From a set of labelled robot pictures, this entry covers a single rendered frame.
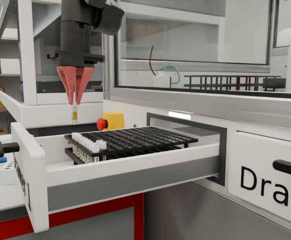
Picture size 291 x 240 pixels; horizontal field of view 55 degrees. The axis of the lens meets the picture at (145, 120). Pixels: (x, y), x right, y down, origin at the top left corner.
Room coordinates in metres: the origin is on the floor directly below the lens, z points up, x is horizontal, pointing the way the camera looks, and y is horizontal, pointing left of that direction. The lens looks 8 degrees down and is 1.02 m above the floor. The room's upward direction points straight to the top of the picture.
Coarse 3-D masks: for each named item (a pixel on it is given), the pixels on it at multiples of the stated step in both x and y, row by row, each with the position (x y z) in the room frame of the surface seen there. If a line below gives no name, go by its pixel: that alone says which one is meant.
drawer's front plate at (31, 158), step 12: (12, 132) 0.55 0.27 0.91; (24, 132) 0.47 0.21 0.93; (24, 144) 0.38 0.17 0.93; (36, 144) 0.38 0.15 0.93; (24, 156) 0.39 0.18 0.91; (36, 156) 0.34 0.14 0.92; (24, 168) 0.40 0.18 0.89; (36, 168) 0.34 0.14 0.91; (36, 180) 0.34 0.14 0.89; (36, 192) 0.33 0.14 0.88; (36, 204) 0.33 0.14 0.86; (36, 216) 0.33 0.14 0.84; (36, 228) 0.33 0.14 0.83; (48, 228) 0.34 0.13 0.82
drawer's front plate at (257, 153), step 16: (240, 144) 0.45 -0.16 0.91; (256, 144) 0.42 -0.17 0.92; (272, 144) 0.40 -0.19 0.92; (288, 144) 0.38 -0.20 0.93; (240, 160) 0.45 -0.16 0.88; (256, 160) 0.42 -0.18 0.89; (272, 160) 0.40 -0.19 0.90; (288, 160) 0.38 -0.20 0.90; (240, 176) 0.45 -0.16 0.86; (256, 176) 0.42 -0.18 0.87; (272, 176) 0.40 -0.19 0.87; (288, 176) 0.38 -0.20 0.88; (240, 192) 0.45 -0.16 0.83; (256, 192) 0.42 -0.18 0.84; (272, 192) 0.40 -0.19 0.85; (288, 192) 0.37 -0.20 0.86; (272, 208) 0.39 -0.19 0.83; (288, 208) 0.37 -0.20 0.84
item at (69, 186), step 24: (48, 144) 0.59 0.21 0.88; (192, 144) 0.61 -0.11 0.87; (216, 144) 0.52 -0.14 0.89; (48, 168) 0.55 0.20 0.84; (72, 168) 0.38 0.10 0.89; (96, 168) 0.40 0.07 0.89; (120, 168) 0.41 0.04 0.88; (144, 168) 0.44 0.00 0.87; (168, 168) 0.46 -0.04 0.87; (192, 168) 0.48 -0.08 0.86; (216, 168) 0.51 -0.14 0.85; (48, 192) 0.36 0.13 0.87; (72, 192) 0.37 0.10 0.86; (96, 192) 0.39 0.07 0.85; (120, 192) 0.41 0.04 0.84
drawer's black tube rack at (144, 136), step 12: (96, 132) 0.61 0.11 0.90; (108, 132) 0.62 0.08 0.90; (120, 132) 0.62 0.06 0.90; (132, 132) 0.62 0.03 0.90; (144, 132) 0.61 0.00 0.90; (156, 132) 0.61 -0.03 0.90; (168, 132) 0.61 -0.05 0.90; (108, 144) 0.50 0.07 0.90; (120, 144) 0.50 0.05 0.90; (132, 144) 0.50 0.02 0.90; (144, 144) 0.50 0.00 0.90; (156, 144) 0.50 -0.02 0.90; (168, 144) 0.51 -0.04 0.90; (180, 144) 0.52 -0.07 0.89; (72, 156) 0.53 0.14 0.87; (108, 156) 0.52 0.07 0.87; (120, 156) 0.52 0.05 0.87; (132, 156) 0.53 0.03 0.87
